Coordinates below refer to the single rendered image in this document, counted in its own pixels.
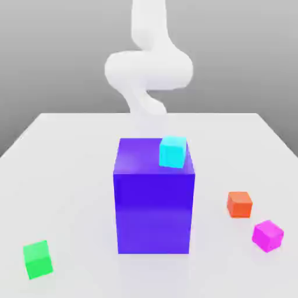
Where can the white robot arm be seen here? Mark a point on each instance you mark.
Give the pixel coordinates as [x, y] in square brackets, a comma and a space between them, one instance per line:
[149, 69]

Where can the small cyan cube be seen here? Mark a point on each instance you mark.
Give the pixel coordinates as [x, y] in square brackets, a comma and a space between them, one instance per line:
[172, 152]

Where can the small orange cube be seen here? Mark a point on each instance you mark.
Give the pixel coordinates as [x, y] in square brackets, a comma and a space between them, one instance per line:
[239, 205]

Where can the small magenta cube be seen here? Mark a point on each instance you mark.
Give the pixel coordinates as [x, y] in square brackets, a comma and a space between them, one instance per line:
[267, 236]

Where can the small green cube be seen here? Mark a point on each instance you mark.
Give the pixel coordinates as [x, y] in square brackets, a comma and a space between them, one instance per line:
[38, 260]

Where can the large purple box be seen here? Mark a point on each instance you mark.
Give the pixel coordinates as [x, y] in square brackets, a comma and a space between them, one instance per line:
[153, 209]

